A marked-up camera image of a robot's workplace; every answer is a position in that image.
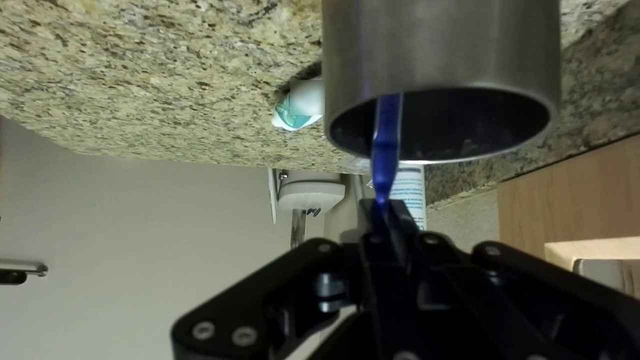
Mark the small items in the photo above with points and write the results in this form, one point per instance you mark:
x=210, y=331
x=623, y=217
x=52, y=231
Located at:
x=441, y=53

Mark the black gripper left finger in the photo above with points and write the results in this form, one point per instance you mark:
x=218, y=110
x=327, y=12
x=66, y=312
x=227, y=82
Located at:
x=287, y=301

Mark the blue white toothbrush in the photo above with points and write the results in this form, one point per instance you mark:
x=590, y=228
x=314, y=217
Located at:
x=385, y=146

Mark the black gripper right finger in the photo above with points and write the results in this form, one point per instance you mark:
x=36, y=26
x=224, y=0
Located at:
x=506, y=301

